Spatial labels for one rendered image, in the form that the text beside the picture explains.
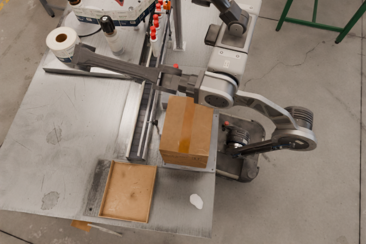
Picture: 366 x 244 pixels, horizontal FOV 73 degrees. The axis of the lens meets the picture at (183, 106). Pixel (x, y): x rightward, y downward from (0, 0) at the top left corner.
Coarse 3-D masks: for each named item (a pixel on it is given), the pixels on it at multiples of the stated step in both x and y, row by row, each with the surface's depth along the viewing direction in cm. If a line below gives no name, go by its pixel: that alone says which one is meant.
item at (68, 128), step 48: (48, 48) 184; (144, 48) 181; (192, 48) 179; (48, 96) 166; (96, 96) 164; (48, 144) 151; (96, 144) 149; (0, 192) 139; (48, 192) 138; (96, 192) 137; (192, 192) 135
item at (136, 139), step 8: (152, 56) 171; (160, 56) 171; (152, 64) 168; (144, 88) 160; (144, 96) 157; (152, 96) 157; (144, 104) 155; (152, 104) 158; (144, 112) 152; (136, 128) 148; (136, 136) 146; (144, 136) 145; (136, 144) 143; (144, 144) 143; (136, 152) 141
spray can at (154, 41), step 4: (152, 32) 154; (152, 36) 153; (156, 36) 158; (152, 40) 156; (156, 40) 157; (152, 44) 159; (156, 44) 159; (152, 48) 163; (156, 48) 163; (156, 52) 166; (156, 56) 170
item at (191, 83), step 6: (180, 78) 91; (186, 78) 91; (192, 78) 90; (198, 78) 88; (180, 84) 91; (186, 84) 90; (192, 84) 89; (198, 84) 87; (180, 90) 92; (186, 90) 90; (192, 90) 90; (192, 96) 92
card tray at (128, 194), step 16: (112, 160) 141; (112, 176) 140; (128, 176) 140; (144, 176) 140; (112, 192) 136; (128, 192) 136; (144, 192) 136; (112, 208) 133; (128, 208) 132; (144, 208) 132
